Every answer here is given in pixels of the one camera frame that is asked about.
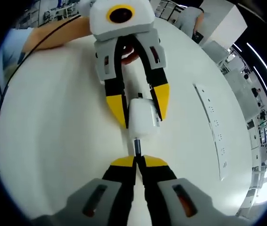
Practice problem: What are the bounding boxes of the white power strip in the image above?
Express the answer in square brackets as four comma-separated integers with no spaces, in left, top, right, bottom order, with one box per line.
[192,83,229,182]

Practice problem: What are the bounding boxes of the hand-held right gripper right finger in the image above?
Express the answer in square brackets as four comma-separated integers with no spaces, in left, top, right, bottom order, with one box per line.
[138,154,238,226]

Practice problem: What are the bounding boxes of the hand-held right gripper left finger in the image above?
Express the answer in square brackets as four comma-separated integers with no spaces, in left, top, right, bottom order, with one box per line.
[31,155,138,226]

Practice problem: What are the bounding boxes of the person's left hand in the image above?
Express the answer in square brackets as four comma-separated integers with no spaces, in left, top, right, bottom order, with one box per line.
[121,44,140,66]

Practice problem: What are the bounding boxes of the black Type-C cable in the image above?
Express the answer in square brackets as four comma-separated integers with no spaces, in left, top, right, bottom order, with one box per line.
[133,137,143,158]

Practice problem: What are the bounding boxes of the white charger adapter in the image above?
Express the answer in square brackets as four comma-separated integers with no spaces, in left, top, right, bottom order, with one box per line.
[127,92,162,140]

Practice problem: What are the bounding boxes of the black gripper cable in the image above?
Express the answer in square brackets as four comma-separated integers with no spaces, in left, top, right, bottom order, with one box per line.
[0,14,82,134]

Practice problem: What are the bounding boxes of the white square pillar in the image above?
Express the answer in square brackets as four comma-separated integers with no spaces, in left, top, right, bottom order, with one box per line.
[202,0,247,51]

